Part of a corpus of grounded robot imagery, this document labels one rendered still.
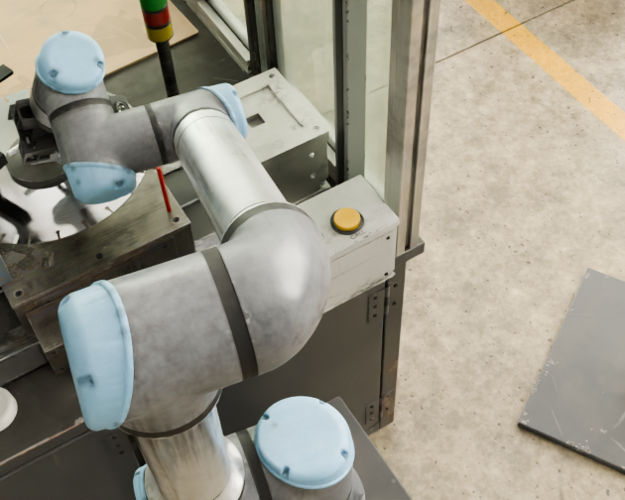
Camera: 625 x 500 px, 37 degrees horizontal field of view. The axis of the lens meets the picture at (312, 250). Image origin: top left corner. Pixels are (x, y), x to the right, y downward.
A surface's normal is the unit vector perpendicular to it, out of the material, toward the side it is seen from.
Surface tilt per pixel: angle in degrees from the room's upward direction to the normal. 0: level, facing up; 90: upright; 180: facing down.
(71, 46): 32
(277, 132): 0
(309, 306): 66
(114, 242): 0
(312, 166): 90
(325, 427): 7
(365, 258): 90
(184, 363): 59
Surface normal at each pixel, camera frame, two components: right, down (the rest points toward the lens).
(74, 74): 0.35, -0.23
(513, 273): -0.04, -0.60
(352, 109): 0.51, 0.68
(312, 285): 0.79, -0.19
